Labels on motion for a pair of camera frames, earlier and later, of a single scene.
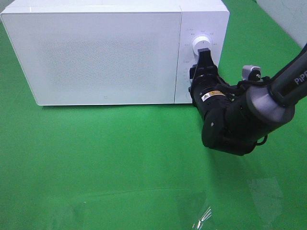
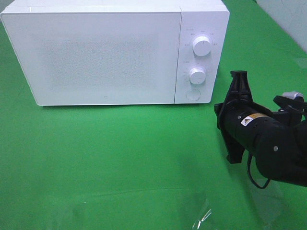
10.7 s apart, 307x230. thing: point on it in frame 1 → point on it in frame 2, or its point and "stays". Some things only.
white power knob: (201, 42) stays
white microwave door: (97, 58) stays
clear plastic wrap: (268, 196) stays
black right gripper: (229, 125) → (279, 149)
